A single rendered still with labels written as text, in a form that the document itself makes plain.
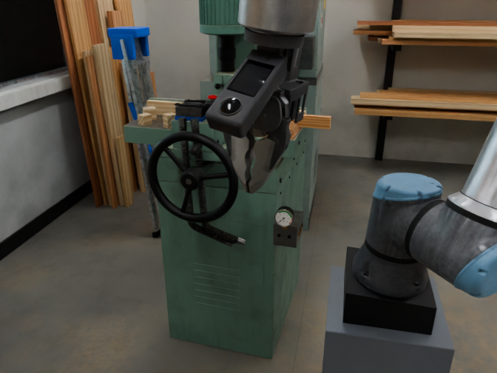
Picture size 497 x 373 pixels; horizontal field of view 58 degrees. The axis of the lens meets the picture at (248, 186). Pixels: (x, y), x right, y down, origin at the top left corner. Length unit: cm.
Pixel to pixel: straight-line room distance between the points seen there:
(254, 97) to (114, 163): 257
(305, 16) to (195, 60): 359
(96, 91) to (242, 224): 163
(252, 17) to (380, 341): 87
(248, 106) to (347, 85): 343
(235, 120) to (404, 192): 64
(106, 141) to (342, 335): 218
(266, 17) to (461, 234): 64
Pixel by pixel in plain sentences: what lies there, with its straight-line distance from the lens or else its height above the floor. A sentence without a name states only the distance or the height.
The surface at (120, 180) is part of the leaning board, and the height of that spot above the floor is 18.
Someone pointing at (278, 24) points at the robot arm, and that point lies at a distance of 51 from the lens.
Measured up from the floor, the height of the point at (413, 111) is 54.
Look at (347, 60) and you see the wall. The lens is 387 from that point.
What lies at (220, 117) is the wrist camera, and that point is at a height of 119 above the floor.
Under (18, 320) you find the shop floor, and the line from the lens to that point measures 228.
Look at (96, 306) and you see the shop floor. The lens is 222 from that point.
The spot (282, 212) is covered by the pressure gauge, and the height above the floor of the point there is 68.
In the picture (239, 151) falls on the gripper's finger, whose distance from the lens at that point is 58.
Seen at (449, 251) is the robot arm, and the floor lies 83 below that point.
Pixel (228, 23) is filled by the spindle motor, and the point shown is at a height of 123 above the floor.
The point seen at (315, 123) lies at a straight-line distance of 152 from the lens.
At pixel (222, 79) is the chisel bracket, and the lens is 153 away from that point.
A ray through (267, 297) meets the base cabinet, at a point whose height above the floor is 29.
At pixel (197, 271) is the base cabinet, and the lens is 172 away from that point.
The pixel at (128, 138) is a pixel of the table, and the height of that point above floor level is 86.
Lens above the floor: 131
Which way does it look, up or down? 23 degrees down
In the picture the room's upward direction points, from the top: straight up
